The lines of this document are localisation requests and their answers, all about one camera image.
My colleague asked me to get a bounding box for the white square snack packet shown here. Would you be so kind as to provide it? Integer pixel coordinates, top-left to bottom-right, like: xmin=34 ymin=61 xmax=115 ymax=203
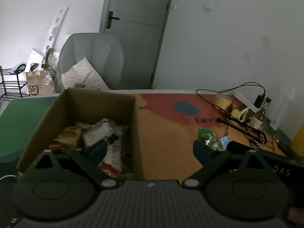
xmin=83 ymin=119 xmax=115 ymax=147

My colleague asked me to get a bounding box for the yellow snack bag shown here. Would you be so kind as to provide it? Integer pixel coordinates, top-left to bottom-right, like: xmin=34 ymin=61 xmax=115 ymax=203
xmin=231 ymin=107 xmax=250 ymax=122

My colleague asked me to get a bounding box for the large white cake packet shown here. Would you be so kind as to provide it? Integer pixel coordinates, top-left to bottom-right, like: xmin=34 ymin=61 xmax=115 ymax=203
xmin=102 ymin=142 xmax=124 ymax=169

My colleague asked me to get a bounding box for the beige bread packet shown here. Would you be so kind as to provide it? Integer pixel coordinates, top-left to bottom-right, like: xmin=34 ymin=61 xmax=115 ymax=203
xmin=50 ymin=125 xmax=83 ymax=150

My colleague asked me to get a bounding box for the blue and white snack packet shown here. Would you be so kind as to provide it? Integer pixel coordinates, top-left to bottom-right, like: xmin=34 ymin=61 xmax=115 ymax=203
xmin=212 ymin=135 xmax=232 ymax=151

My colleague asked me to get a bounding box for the grey chair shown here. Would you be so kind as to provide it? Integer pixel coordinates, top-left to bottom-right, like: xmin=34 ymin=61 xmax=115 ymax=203
xmin=58 ymin=33 xmax=126 ymax=93

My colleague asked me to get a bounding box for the glass bottle with amber drink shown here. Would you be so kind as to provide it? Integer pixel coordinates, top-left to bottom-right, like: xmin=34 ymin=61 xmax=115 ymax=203
xmin=249 ymin=97 xmax=272 ymax=130

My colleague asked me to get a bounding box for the white cable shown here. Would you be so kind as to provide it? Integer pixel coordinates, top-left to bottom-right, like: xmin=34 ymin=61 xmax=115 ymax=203
xmin=0 ymin=175 xmax=17 ymax=184

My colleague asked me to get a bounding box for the yellow tape roll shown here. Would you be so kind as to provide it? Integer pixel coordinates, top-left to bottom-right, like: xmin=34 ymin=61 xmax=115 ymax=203
xmin=215 ymin=93 xmax=234 ymax=111

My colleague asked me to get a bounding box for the black charger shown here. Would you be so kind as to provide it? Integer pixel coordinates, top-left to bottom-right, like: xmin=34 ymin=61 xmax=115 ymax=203
xmin=254 ymin=94 xmax=265 ymax=108

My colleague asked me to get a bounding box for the black charger cable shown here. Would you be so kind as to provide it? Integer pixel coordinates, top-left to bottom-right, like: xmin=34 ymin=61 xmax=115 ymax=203
xmin=196 ymin=82 xmax=266 ymax=112

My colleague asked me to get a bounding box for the person's right hand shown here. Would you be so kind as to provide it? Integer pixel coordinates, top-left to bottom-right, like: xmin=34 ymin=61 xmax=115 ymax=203
xmin=288 ymin=207 xmax=304 ymax=226

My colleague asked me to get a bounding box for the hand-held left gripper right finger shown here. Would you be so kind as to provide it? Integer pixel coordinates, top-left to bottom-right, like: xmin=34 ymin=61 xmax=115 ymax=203
xmin=182 ymin=140 xmax=273 ymax=189

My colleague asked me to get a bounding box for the black door handle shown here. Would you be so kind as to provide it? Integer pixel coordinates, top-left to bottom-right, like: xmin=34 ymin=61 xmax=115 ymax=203
xmin=107 ymin=11 xmax=120 ymax=29

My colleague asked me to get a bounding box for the black shoe rack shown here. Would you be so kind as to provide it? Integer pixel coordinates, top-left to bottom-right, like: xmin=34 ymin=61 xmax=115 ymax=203
xmin=0 ymin=65 xmax=27 ymax=101

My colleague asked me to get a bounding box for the white patterned paper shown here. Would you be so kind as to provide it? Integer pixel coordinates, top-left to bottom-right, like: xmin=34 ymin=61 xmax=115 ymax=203
xmin=61 ymin=57 xmax=111 ymax=91

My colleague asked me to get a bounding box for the white foam sheet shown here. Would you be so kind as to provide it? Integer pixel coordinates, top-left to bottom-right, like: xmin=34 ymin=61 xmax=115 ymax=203
xmin=25 ymin=49 xmax=48 ymax=73

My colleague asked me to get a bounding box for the black metal rack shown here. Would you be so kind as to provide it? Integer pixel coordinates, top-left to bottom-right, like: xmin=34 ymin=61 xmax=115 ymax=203
xmin=217 ymin=115 xmax=268 ymax=144

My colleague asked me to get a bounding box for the green snack packet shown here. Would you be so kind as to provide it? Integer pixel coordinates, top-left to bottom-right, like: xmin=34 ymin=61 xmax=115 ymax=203
xmin=198 ymin=128 xmax=215 ymax=146

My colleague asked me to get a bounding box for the printed brown cardboard box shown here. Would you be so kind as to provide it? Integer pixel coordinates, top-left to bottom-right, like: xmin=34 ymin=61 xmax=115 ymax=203
xmin=26 ymin=70 xmax=59 ymax=98

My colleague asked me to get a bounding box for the yellow container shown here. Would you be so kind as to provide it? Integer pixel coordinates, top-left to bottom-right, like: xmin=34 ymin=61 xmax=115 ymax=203
xmin=291 ymin=126 xmax=304 ymax=158

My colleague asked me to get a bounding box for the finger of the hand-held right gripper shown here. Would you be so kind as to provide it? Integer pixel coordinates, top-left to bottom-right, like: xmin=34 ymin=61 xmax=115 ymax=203
xmin=226 ymin=141 xmax=261 ymax=154

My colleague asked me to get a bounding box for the white power strip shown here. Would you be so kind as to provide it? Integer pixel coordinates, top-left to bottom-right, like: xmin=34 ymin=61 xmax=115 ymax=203
xmin=231 ymin=91 xmax=259 ymax=113

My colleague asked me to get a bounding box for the grey door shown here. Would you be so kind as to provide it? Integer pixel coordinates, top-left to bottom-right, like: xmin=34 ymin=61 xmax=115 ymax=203
xmin=100 ymin=0 xmax=176 ymax=90

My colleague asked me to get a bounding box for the white perforated board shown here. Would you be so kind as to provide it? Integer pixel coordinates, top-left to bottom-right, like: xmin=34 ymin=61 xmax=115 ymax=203
xmin=41 ymin=6 xmax=71 ymax=53

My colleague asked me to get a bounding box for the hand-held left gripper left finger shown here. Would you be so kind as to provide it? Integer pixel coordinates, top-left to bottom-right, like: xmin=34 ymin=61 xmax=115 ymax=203
xmin=33 ymin=140 xmax=118 ymax=190

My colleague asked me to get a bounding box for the red snack packet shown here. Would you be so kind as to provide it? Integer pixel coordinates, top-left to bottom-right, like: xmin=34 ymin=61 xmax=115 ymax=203
xmin=100 ymin=163 xmax=123 ymax=179

